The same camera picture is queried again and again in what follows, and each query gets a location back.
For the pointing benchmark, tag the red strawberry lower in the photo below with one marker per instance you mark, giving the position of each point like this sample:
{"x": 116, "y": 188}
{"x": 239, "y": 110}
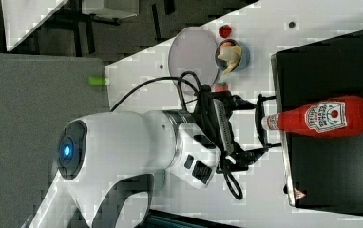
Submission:
{"x": 221, "y": 87}

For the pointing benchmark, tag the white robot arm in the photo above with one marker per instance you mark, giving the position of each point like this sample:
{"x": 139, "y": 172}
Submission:
{"x": 108, "y": 164}

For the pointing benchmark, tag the black oven door handle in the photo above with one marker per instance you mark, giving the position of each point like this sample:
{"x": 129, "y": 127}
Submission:
{"x": 259, "y": 115}

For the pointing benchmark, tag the red strawberry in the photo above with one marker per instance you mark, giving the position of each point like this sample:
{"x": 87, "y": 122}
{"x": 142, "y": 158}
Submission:
{"x": 221, "y": 87}
{"x": 225, "y": 31}

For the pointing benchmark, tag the red strawberry upper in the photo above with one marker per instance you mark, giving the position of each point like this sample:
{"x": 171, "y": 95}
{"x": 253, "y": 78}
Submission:
{"x": 225, "y": 31}

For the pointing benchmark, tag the blue bowl with food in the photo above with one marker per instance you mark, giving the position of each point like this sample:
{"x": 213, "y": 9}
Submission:
{"x": 232, "y": 56}

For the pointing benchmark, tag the red ketchup bottle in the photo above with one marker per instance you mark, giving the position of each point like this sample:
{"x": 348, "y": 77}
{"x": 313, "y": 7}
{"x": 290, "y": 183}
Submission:
{"x": 334, "y": 118}

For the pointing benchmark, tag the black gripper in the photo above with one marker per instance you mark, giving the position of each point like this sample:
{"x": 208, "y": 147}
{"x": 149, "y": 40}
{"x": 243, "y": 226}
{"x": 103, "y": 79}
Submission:
{"x": 205, "y": 116}

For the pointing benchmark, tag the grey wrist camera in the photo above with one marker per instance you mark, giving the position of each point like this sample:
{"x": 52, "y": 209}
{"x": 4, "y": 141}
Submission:
{"x": 225, "y": 129}

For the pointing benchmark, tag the lilac round plate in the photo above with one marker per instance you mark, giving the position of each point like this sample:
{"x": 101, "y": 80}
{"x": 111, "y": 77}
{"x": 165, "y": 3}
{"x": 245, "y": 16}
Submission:
{"x": 194, "y": 49}

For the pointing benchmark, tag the green marker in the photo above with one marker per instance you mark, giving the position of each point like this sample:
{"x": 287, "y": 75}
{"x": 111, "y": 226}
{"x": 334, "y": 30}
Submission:
{"x": 98, "y": 81}

